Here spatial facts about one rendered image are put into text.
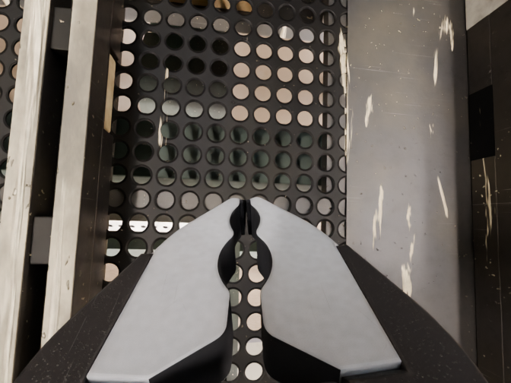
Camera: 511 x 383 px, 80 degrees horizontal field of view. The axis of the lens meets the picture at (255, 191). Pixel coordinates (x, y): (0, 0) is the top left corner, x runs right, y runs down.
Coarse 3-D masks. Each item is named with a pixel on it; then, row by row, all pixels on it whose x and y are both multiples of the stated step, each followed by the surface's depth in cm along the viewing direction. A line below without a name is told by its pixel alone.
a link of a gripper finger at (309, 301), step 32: (256, 224) 12; (288, 224) 11; (288, 256) 9; (320, 256) 9; (288, 288) 8; (320, 288) 8; (352, 288) 8; (288, 320) 7; (320, 320) 7; (352, 320) 7; (288, 352) 7; (320, 352) 6; (352, 352) 6; (384, 352) 6
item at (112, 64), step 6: (114, 66) 33; (114, 72) 33; (108, 78) 31; (114, 78) 33; (108, 84) 31; (108, 90) 31; (108, 96) 32; (108, 102) 32; (108, 108) 32; (108, 114) 32; (108, 120) 32; (108, 126) 32
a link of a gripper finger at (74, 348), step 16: (144, 256) 9; (128, 272) 9; (112, 288) 8; (128, 288) 8; (96, 304) 8; (112, 304) 8; (80, 320) 7; (96, 320) 7; (112, 320) 7; (64, 336) 7; (80, 336) 7; (96, 336) 7; (48, 352) 7; (64, 352) 6; (80, 352) 6; (96, 352) 6; (32, 368) 6; (48, 368) 6; (64, 368) 6; (80, 368) 6
